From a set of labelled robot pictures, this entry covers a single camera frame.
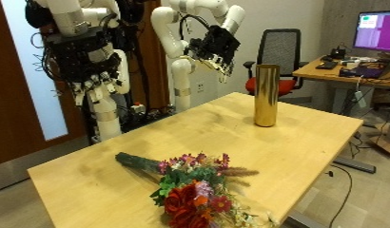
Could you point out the artificial flower bouquet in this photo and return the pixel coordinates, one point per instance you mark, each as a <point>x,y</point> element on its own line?
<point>190,196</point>

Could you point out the gold cylindrical vase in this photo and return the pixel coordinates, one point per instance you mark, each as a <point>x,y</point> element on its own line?
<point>266,95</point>

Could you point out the black mesh chair red seat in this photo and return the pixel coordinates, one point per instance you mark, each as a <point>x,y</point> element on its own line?
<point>280,47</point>

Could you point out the red emergency stop button box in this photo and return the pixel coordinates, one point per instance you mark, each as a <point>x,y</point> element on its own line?
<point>137,108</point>

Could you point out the brown door with glass panel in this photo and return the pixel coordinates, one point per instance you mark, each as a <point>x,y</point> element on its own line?
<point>9,95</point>

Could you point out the wooden office desk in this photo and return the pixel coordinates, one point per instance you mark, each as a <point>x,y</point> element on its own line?
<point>325,73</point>

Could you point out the black desk gadget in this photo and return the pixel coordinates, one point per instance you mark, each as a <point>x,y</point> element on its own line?
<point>338,53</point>

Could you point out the white power strip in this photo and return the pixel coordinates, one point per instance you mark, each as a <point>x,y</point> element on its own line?
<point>359,98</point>

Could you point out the computer monitor purple screen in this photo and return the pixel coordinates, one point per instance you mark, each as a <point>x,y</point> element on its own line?
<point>378,31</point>

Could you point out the grey metal table foot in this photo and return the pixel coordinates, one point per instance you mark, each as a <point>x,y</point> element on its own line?
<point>355,165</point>

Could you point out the cardboard box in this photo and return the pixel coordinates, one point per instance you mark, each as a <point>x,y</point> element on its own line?
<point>385,142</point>

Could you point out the white wall outlet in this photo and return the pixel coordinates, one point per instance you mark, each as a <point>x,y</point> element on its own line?
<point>200,87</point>

